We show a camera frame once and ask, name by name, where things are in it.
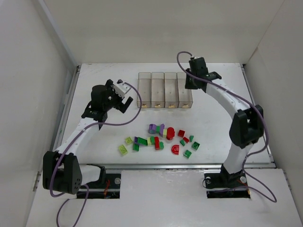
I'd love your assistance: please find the red square lego brick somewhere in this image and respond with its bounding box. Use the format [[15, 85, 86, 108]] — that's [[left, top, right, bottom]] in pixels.
[[178, 130, 185, 138]]

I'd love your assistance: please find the green square lego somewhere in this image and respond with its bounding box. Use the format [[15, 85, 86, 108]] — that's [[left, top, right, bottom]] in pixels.
[[183, 150, 192, 159], [191, 141, 200, 151]]

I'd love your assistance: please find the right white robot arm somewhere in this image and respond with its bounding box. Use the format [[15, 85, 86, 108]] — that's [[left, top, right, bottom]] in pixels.
[[185, 57, 264, 189]]

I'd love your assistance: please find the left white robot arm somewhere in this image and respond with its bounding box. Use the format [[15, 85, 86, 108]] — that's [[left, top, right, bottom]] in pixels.
[[43, 79, 133, 197]]

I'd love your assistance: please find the purple lime lego cluster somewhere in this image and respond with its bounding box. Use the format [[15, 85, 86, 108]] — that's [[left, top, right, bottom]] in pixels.
[[148, 123, 167, 137]]

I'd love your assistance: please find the red green lego stack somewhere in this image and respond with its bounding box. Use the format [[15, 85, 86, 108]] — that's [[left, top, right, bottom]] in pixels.
[[147, 136, 164, 150]]

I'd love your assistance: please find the red round lego stack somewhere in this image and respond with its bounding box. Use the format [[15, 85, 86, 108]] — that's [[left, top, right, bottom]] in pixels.
[[166, 127, 175, 140]]

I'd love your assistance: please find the red arch lego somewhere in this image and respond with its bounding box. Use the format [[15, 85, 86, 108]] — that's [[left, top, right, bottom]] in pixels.
[[171, 145, 180, 155]]

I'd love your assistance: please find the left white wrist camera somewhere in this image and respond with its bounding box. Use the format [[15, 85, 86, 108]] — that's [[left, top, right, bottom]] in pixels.
[[113, 79, 131, 98]]

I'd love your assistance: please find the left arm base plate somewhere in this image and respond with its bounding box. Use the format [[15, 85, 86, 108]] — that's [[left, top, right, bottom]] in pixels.
[[86, 171, 121, 199]]

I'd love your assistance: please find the aluminium rail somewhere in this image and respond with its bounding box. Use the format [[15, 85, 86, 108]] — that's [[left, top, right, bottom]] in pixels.
[[92, 163, 276, 170]]

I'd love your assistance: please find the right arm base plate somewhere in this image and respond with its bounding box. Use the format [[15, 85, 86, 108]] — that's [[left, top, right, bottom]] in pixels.
[[203, 173, 250, 199]]

